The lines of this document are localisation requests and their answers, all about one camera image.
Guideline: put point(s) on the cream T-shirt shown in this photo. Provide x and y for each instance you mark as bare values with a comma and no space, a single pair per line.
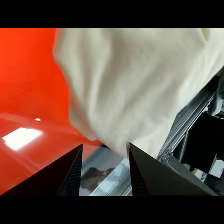
140,83

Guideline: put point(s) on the silver frame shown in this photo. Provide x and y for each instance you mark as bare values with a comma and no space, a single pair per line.
186,126

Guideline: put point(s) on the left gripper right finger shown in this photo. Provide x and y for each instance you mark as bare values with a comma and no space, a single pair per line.
156,178

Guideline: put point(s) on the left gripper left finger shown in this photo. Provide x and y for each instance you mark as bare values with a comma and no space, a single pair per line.
56,176

